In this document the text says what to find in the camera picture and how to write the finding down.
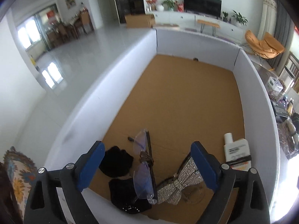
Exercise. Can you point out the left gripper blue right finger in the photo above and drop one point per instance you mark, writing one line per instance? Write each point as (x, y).
(251, 205)

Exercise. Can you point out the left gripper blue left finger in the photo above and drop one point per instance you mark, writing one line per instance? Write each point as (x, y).
(43, 205)

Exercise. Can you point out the white lotion bottle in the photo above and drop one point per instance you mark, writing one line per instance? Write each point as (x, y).
(237, 153)

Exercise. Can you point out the floral patterned cushion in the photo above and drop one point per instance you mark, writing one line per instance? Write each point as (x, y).
(22, 173)

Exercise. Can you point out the silver rhinestone bow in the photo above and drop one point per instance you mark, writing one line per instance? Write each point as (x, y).
(170, 190)

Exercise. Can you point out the black fabric pouch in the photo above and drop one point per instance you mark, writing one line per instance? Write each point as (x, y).
(116, 164)

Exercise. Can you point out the rimless eyeglasses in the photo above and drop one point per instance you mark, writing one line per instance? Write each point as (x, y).
(143, 175)

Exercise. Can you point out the white cardboard storage box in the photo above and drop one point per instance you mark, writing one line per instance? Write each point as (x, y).
(182, 87)

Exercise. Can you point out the orange lounge chair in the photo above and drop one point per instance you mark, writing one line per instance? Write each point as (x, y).
(267, 48)

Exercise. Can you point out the wooden dining set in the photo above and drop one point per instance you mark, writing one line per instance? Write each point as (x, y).
(63, 32)

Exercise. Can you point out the white tv cabinet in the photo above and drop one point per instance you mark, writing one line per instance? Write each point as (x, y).
(189, 21)

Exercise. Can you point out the small wooden bench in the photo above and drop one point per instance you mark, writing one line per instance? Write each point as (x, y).
(214, 26)

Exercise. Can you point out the potted green plant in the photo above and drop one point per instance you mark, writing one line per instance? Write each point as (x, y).
(241, 20)

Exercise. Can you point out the brown cardboard box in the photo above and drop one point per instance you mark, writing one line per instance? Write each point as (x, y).
(140, 21)

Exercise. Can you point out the black flat television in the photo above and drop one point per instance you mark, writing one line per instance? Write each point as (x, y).
(206, 7)

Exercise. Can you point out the red flower arrangement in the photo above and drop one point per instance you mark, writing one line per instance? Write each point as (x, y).
(151, 5)

